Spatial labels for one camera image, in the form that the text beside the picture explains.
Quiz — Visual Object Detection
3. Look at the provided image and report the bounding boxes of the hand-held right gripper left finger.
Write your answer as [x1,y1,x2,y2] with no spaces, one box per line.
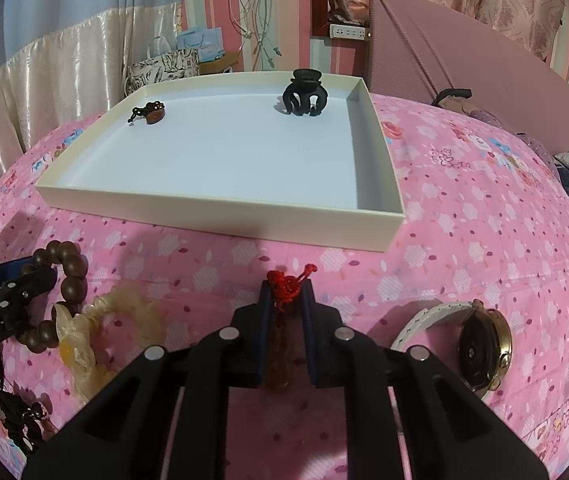
[22,280,285,480]

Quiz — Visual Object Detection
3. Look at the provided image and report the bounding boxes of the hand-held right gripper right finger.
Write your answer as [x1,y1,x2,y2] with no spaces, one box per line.
[301,280,549,480]

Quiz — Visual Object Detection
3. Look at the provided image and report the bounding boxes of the wooden bead bracelet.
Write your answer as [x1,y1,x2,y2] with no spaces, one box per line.
[14,240,89,358]

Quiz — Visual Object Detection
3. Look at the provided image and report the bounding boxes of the red knot amber pendant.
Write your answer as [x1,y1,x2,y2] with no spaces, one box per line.
[266,263,318,391]

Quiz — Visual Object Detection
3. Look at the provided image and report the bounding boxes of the cream yellow scrunchie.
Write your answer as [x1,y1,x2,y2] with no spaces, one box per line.
[52,282,165,403]

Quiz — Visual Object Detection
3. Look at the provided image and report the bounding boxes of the white strap wristwatch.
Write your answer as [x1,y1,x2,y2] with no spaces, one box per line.
[389,298,514,401]

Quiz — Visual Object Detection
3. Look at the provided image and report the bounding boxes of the white shallow tray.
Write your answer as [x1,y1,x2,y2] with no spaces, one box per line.
[34,71,406,253]

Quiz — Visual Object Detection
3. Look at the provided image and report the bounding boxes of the cream satin curtain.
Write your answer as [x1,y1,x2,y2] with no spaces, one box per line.
[0,2,181,241]

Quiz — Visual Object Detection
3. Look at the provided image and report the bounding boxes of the floral print tote bag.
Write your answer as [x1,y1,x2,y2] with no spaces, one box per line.
[124,49,200,98]

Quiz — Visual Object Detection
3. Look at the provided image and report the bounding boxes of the black hair claw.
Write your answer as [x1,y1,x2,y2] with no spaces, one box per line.
[282,68,328,117]

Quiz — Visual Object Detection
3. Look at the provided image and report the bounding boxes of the brown cardboard box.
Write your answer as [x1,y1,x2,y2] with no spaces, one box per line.
[199,52,239,76]

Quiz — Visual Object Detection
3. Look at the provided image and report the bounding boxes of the black headband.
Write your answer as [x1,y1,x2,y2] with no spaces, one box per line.
[432,88,472,106]

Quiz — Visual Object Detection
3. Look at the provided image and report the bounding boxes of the blue paper gift bag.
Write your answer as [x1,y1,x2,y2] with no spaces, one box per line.
[177,27,225,61]

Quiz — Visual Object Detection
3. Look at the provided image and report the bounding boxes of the purple knitted blanket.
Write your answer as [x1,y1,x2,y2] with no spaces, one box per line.
[469,105,560,181]

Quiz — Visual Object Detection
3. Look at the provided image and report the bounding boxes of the white power strip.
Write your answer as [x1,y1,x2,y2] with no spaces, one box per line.
[329,23,369,41]

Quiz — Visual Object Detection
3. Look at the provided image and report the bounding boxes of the pink padded headboard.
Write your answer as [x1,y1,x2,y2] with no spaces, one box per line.
[367,0,569,156]

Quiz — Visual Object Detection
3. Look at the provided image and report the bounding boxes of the bundle of hanging cables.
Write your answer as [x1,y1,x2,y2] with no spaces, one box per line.
[229,0,285,72]

